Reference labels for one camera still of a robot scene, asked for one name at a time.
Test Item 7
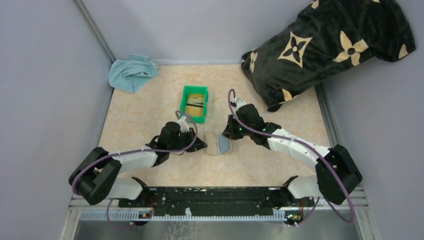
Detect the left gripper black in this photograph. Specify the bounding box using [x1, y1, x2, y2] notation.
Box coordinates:
[168, 127, 208, 153]

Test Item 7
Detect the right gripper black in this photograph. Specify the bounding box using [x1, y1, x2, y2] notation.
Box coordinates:
[223, 113, 254, 140]

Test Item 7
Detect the beige leather card holder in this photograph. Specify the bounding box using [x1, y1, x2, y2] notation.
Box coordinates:
[204, 133, 232, 156]

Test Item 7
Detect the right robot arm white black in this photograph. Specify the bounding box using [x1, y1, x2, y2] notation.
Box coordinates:
[222, 104, 363, 206]

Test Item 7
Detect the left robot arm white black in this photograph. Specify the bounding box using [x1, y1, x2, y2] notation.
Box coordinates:
[68, 121, 208, 207]

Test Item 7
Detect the gold card in bin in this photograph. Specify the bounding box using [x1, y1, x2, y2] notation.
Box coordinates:
[184, 93, 205, 117]

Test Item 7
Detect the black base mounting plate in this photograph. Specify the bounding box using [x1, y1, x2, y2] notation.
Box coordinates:
[118, 186, 314, 217]

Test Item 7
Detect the light blue cloth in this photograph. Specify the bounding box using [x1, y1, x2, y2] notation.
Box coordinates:
[108, 54, 160, 93]

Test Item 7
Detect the black floral pillow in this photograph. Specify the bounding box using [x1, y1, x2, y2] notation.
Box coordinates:
[241, 0, 416, 112]

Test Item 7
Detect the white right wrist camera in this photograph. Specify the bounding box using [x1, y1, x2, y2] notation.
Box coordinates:
[230, 97, 247, 111]

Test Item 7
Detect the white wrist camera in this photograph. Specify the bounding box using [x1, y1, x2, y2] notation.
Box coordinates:
[230, 97, 247, 111]
[176, 118, 190, 133]

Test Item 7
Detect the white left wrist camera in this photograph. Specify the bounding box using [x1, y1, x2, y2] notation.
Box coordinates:
[176, 118, 190, 133]

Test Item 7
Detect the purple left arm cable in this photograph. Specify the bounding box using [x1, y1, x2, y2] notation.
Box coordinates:
[71, 110, 199, 229]

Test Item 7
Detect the aluminium rail frame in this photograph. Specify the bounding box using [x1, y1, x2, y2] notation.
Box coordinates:
[59, 187, 369, 222]

